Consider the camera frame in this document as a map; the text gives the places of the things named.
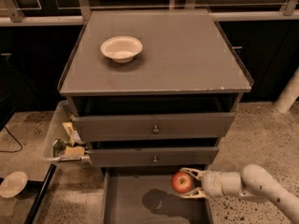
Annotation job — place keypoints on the white bowl on counter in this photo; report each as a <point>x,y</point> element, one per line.
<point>121,49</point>

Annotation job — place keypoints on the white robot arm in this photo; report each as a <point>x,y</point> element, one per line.
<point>253,184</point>

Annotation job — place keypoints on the white post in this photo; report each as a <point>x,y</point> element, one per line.
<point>289,94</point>

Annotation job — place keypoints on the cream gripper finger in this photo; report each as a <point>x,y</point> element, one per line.
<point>196,193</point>
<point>195,173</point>

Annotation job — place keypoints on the metal railing frame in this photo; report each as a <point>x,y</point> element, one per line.
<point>62,12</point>

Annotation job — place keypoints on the green item in bin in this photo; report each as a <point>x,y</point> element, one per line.
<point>59,147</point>

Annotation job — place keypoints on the grey drawer cabinet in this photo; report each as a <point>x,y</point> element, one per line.
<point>186,66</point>

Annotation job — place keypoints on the red apple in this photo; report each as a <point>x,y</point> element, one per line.
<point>181,182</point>

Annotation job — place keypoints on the cream wrapper in bin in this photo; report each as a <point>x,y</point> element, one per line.
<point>71,132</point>

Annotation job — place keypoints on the bottom grey drawer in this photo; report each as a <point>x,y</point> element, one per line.
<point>143,195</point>

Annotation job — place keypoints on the top grey drawer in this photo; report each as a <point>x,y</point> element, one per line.
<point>153,127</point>

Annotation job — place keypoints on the middle grey drawer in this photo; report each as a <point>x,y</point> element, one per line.
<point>163,156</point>

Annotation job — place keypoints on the clear plastic bin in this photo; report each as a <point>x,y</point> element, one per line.
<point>56,135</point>

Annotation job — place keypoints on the yellow sponge in bin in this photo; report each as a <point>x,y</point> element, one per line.
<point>74,151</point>

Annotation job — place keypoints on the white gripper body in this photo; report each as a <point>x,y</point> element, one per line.
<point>211,184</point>

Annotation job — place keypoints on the grey drawer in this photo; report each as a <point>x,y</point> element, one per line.
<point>153,127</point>
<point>163,156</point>
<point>143,195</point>

